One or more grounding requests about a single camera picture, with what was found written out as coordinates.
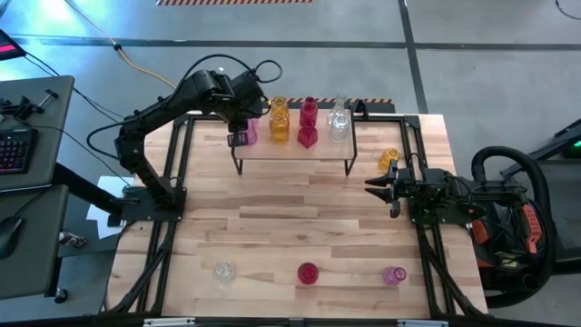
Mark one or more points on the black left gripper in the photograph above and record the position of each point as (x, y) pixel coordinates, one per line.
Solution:
(249, 97)

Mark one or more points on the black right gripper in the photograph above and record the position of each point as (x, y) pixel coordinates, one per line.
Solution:
(417, 188)

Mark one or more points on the purple squat glass vase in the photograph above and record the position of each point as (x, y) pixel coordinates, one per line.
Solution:
(252, 134)
(394, 275)

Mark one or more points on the large yellow embossed glass vase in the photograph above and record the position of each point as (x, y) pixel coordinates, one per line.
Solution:
(278, 128)

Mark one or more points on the yellow ribbed glass vase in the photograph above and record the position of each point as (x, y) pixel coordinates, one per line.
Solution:
(279, 106)

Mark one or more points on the red ribbed flared glass vase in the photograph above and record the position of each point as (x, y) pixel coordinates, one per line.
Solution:
(308, 136)

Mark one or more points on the red ribbed cylinder glass vase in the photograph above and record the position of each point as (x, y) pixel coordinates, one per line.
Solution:
(308, 110)

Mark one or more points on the clear conical glass vase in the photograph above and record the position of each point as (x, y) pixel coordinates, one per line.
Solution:
(338, 105)

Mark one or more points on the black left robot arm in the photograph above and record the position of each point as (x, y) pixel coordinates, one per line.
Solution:
(150, 113)

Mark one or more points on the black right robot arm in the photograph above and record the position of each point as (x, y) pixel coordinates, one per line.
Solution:
(490, 193)

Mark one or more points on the small yellow glass vase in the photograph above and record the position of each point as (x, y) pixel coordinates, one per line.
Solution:
(388, 158)

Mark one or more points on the red teardrop glass vase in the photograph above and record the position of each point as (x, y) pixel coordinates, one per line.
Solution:
(308, 273)

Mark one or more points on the white paper sheet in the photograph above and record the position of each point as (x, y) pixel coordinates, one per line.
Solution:
(109, 181)

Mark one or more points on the orange and black device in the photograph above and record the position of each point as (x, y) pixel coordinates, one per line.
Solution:
(531, 227)

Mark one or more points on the black equipment stand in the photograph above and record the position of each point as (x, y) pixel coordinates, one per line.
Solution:
(567, 218)

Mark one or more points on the small dark can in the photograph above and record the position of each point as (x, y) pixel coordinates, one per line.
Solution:
(71, 239)

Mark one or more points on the gray side desk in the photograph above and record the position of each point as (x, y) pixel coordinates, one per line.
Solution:
(32, 272)
(45, 104)

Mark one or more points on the black clamp tool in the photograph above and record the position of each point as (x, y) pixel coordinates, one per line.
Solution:
(25, 106)

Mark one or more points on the black computer keyboard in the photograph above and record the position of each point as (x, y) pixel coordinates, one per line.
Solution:
(16, 150)

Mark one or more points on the black desk caster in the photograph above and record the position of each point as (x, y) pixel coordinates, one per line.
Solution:
(61, 296)

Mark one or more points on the black monitor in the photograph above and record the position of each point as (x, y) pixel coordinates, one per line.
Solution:
(9, 45)

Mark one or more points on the black computer mouse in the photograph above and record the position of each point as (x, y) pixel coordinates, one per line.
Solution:
(9, 236)

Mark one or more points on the black metal table frame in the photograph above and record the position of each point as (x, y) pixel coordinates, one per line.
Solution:
(413, 121)

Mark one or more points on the silver metal bracket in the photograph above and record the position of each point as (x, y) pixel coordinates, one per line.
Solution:
(423, 323)
(169, 322)

